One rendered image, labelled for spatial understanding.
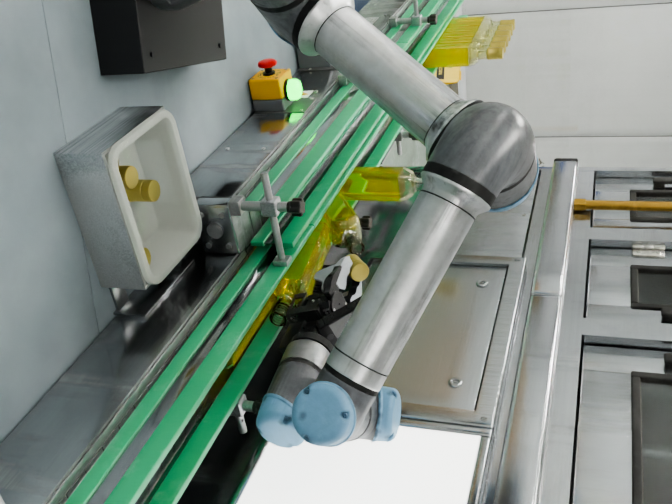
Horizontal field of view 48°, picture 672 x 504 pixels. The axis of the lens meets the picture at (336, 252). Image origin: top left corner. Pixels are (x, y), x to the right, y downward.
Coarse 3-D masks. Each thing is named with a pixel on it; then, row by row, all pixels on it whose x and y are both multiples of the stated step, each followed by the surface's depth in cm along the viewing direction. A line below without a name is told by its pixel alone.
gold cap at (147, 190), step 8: (144, 184) 114; (152, 184) 114; (128, 192) 114; (136, 192) 114; (144, 192) 113; (152, 192) 114; (128, 200) 115; (136, 200) 115; (144, 200) 115; (152, 200) 114
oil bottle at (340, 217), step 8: (336, 200) 146; (344, 200) 146; (328, 208) 144; (336, 208) 143; (344, 208) 143; (352, 208) 143; (328, 216) 141; (336, 216) 140; (344, 216) 140; (352, 216) 139; (328, 224) 141; (336, 224) 138; (344, 224) 138; (352, 224) 138; (336, 232) 138; (344, 232) 138; (360, 232) 139; (336, 240) 139
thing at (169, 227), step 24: (168, 120) 113; (120, 144) 102; (144, 144) 116; (168, 144) 116; (144, 168) 119; (168, 168) 118; (120, 192) 102; (168, 192) 120; (192, 192) 120; (144, 216) 120; (168, 216) 123; (192, 216) 122; (144, 240) 120; (168, 240) 121; (192, 240) 121; (144, 264) 108; (168, 264) 115
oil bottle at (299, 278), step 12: (324, 228) 138; (312, 240) 135; (324, 240) 138; (300, 252) 132; (312, 252) 131; (324, 252) 138; (300, 264) 129; (312, 264) 130; (288, 276) 126; (300, 276) 125; (312, 276) 130; (276, 288) 125; (288, 288) 124; (300, 288) 124; (312, 288) 130; (276, 300) 125; (300, 300) 125
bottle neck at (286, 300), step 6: (282, 300) 123; (288, 300) 123; (276, 306) 122; (282, 306) 121; (288, 306) 122; (276, 312) 120; (282, 312) 120; (270, 318) 121; (276, 318) 122; (282, 318) 123; (276, 324) 121; (282, 324) 121
